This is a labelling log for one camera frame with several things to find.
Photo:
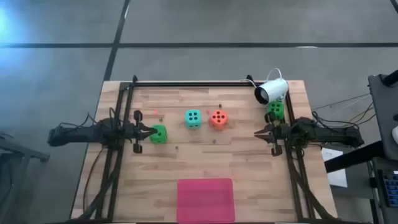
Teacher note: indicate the dark grey side table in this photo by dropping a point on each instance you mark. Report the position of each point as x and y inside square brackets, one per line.
[385, 109]

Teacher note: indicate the pink plastic tray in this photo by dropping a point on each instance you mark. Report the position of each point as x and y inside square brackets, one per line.
[205, 200]

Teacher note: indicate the green foam die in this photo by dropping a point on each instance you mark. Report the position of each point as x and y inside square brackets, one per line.
[276, 108]
[159, 135]

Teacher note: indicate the black pole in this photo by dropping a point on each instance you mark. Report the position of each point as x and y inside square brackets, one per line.
[391, 77]

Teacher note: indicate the backlit black keyboard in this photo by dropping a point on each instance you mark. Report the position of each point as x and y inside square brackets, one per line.
[391, 188]

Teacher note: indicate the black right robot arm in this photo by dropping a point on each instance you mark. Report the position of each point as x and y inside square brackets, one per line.
[326, 133]

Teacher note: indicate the grey metal stand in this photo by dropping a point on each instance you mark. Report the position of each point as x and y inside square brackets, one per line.
[18, 149]

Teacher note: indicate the cyan foam die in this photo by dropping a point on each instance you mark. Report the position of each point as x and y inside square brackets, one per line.
[193, 119]

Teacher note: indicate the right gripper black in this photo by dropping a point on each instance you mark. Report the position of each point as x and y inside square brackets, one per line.
[281, 133]

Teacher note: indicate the white paper sheet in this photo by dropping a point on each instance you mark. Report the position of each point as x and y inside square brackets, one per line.
[337, 177]

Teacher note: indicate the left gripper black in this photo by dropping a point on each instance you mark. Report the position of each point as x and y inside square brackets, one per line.
[132, 133]

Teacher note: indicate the black beam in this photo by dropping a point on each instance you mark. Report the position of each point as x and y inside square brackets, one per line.
[351, 157]

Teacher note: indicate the white bullet camera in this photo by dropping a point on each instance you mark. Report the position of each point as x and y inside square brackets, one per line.
[275, 88]

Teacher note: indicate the white round object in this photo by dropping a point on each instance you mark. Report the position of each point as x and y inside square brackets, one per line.
[395, 134]

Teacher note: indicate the orange foam die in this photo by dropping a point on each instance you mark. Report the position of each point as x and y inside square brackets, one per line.
[218, 119]

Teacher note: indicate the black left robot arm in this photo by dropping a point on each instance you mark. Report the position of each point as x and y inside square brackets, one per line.
[81, 133]

